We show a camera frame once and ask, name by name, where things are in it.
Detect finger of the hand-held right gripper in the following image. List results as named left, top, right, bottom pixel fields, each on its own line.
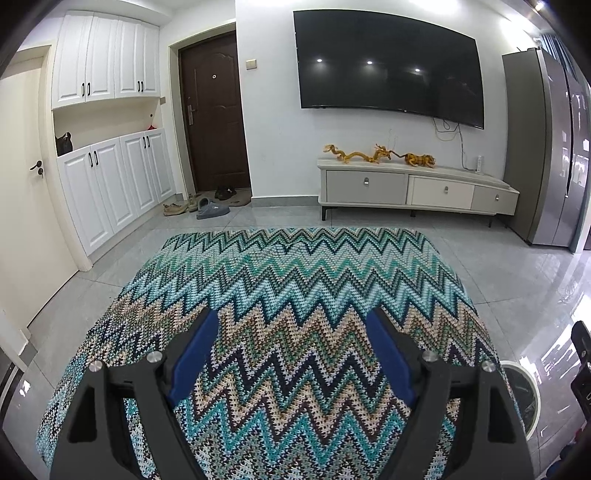
left=569, top=320, right=591, bottom=409

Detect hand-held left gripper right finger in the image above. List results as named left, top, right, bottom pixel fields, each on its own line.
left=367, top=307, right=532, bottom=480

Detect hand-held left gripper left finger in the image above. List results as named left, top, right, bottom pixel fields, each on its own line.
left=50, top=308, right=220, bottom=480

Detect white round trash bin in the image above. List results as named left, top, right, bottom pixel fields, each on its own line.
left=501, top=361, right=542, bottom=437

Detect zigzag knitted blanket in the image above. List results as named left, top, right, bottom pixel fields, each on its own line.
left=36, top=227, right=525, bottom=480

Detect brown doormat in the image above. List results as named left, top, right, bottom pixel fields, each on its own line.
left=203, top=187, right=252, bottom=207

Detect grey white television stand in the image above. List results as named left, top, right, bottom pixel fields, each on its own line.
left=316, top=157, right=520, bottom=227

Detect white lower shoe cabinet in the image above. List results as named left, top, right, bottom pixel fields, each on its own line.
left=56, top=128, right=175, bottom=257

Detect long golden dragon ornament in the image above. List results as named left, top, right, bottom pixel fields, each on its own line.
left=322, top=143, right=393, bottom=165

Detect grey refrigerator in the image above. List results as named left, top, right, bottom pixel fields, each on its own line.
left=502, top=46, right=591, bottom=252

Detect white room door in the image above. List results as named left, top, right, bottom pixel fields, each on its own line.
left=0, top=58, right=70, bottom=326

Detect dark brown entrance door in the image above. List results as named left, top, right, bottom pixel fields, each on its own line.
left=178, top=37, right=252, bottom=192

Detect grey curtain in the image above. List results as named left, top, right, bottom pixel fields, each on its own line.
left=540, top=34, right=591, bottom=88

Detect television cables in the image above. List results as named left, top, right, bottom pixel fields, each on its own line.
left=431, top=115, right=467, bottom=171

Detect black wall television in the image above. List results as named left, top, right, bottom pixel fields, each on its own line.
left=293, top=9, right=485, bottom=130

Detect white upper wall cabinet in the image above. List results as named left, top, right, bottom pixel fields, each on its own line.
left=52, top=11, right=161, bottom=109

